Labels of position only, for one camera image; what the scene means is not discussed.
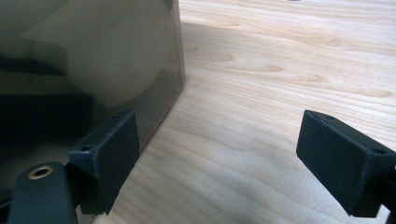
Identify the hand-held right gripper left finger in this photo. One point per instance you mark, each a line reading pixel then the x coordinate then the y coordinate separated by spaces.
pixel 109 161

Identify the clear storage container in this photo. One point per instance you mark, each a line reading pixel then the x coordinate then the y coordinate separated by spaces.
pixel 168 93

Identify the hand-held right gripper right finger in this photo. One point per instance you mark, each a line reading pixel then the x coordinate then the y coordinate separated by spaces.
pixel 342 161

